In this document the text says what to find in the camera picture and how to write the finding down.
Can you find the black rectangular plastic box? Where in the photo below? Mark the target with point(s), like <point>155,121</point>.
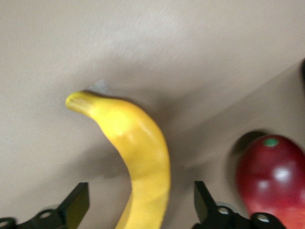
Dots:
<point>303,74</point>

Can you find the red apple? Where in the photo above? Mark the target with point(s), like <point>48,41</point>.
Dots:
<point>274,179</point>

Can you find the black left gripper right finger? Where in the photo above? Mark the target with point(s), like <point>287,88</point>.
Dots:
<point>205,207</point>

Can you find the yellow banana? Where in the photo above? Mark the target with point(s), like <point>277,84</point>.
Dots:
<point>143,155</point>

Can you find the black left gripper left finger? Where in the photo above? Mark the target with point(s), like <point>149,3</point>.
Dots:
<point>74,210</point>

